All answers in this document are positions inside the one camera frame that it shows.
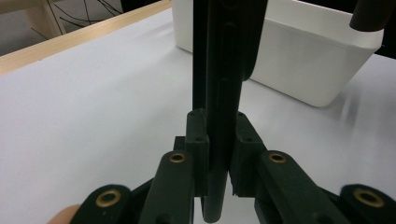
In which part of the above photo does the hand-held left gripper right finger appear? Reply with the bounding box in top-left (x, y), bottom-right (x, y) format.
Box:
top-left (229, 111), bottom-right (353, 224)

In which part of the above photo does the white table sheet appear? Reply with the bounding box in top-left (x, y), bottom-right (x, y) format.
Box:
top-left (0, 7), bottom-right (396, 224)

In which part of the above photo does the bundle of black cables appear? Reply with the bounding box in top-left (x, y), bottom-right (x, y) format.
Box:
top-left (50, 0), bottom-right (124, 26)

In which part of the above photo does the wooden table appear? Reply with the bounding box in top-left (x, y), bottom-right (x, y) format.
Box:
top-left (0, 0), bottom-right (173, 77)

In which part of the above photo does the white plastic box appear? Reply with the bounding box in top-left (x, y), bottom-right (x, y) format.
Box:
top-left (171, 0), bottom-right (385, 108)

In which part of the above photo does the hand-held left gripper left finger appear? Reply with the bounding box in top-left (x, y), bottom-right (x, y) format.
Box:
top-left (138, 107), bottom-right (209, 224)

